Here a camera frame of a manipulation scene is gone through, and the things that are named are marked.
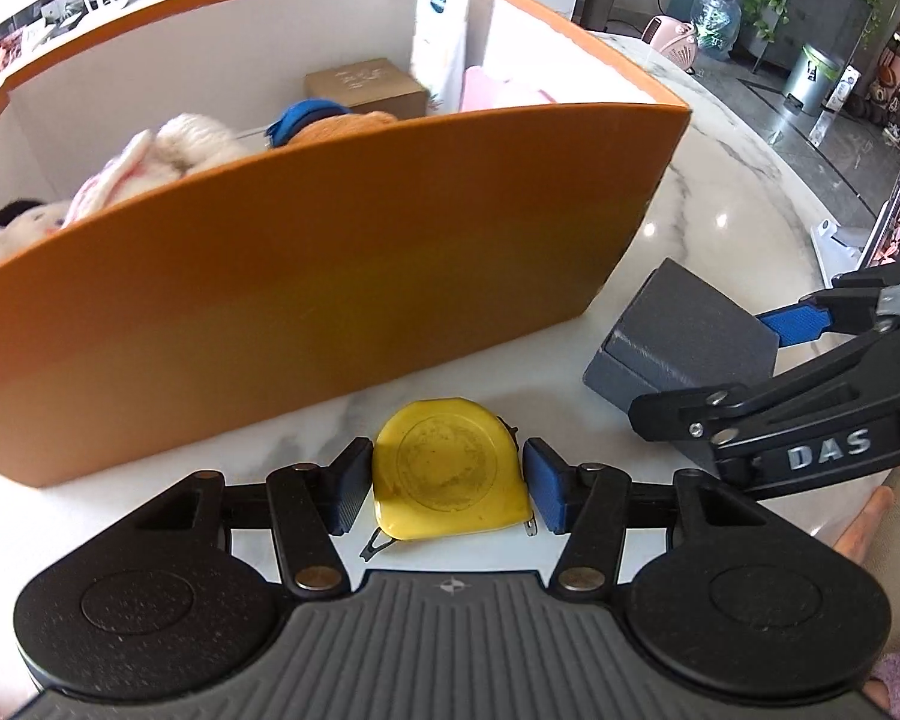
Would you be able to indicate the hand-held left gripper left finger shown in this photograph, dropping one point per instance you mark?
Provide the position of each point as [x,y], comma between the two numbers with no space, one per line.
[349,481]

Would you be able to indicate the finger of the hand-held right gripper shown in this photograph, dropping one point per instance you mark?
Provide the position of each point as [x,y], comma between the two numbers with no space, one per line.
[795,321]
[682,412]

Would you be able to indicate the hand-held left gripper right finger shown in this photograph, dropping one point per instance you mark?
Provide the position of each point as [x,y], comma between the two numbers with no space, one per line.
[544,487]

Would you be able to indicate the dark grey box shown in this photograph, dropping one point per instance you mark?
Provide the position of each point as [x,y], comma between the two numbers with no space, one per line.
[682,337]

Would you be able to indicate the yellow tape measure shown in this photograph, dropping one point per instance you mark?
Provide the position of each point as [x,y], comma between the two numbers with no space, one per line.
[442,472]

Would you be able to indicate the orange cardboard box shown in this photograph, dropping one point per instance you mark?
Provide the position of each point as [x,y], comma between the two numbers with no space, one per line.
[307,277]

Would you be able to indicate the orange plush blue hat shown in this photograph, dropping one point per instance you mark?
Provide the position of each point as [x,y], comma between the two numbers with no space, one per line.
[330,127]

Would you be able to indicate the pink wallet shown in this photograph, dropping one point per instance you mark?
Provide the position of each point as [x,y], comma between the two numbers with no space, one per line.
[495,94]

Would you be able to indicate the white pink crochet bunny plush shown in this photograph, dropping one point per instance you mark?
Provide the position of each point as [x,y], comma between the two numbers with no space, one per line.
[187,142]

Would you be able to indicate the small brown cardboard box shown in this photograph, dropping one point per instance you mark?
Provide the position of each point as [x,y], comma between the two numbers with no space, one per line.
[367,86]

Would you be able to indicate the white plush pink striped dress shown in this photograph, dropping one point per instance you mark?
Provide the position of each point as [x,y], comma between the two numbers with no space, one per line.
[22,229]

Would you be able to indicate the white cream tube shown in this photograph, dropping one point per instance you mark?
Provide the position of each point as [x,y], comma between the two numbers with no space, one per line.
[439,45]

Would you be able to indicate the person's right hand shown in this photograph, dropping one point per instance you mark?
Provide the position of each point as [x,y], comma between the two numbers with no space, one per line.
[866,525]

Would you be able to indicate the white phone stand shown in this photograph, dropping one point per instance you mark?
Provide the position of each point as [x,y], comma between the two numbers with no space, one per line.
[832,240]

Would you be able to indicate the white packet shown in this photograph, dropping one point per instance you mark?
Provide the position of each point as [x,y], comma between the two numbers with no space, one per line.
[836,101]

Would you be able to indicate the silver trash can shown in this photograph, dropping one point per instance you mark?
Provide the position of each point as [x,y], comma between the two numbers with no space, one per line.
[811,79]

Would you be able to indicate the pink space heater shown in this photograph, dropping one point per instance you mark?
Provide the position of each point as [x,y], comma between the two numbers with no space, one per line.
[667,45]

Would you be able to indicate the blue water jug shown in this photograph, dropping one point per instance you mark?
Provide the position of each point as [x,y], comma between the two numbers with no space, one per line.
[716,22]

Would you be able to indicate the grey metal cabinet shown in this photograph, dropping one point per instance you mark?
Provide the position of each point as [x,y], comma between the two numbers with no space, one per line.
[825,0]

